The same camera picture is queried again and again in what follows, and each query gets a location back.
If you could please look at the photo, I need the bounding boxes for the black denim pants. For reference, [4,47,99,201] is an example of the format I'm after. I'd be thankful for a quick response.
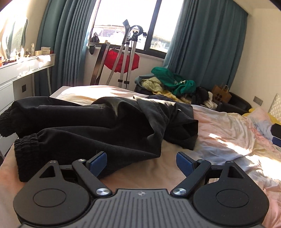
[1,96,199,182]

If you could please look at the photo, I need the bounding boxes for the black clothes pile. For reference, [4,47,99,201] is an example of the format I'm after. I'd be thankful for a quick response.
[191,86,209,105]

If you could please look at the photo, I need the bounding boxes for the yellow plush pillow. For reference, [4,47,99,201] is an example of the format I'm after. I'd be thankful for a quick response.
[242,107,281,125]

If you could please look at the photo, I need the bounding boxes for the pastel pillow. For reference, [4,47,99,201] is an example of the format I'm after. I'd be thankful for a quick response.
[246,108,280,151]

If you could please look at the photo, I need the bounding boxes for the white quilted headboard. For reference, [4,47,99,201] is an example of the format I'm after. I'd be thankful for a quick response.
[269,94,281,121]

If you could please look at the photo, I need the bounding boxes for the black leather armchair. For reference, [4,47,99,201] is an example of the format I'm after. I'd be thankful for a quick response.
[216,92,252,115]

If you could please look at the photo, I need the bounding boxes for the pastel tie-dye bed sheet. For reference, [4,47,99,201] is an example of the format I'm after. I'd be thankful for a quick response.
[1,85,280,227]

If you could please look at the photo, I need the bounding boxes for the brown paper bag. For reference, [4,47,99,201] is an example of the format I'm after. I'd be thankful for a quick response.
[211,85,231,103]

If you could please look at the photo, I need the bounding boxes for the white garment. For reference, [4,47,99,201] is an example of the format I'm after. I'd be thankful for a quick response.
[203,91,218,110]

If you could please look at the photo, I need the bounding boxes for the green sweatshirt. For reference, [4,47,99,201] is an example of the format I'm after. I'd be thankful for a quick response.
[151,67,196,97]

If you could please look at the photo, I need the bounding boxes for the right teal curtain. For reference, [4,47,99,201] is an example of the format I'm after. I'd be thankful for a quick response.
[163,1,248,90]

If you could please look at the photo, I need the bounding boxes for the teal curtain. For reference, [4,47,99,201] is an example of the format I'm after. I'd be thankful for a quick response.
[163,1,248,90]
[34,0,96,96]

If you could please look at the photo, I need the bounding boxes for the white dresser desk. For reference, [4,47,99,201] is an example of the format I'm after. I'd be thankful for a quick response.
[1,54,56,113]

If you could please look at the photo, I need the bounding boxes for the pale yellow knit garment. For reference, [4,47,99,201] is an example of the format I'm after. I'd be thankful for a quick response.
[140,76,163,93]

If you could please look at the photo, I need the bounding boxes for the red fabric bag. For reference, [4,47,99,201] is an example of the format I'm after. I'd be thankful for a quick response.
[104,48,140,73]

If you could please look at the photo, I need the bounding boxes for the black framed window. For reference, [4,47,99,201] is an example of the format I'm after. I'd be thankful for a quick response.
[90,0,183,59]

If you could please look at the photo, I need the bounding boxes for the left teal curtain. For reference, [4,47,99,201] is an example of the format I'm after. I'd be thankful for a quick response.
[34,0,96,96]

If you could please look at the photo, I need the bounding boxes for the silver garment steamer stand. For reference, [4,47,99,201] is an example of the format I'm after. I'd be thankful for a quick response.
[104,20,147,88]

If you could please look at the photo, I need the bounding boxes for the grey wall outlet plate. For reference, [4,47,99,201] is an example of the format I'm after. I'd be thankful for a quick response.
[253,96,263,106]

